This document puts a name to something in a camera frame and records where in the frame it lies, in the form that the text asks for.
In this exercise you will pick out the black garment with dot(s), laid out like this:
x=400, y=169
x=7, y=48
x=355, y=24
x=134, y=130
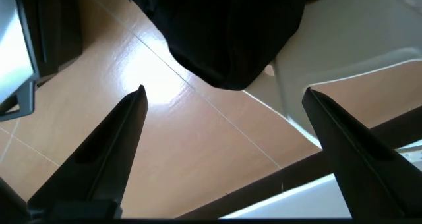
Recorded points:
x=224, y=36

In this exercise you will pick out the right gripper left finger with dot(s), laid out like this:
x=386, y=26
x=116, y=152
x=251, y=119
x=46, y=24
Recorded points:
x=105, y=171

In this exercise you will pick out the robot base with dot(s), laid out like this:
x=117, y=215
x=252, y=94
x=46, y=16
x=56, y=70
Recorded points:
x=13, y=52

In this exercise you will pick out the white laundry basket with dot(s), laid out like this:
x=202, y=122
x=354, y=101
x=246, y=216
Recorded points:
x=346, y=36

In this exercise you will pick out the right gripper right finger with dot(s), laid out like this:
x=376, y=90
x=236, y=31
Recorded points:
x=366, y=171

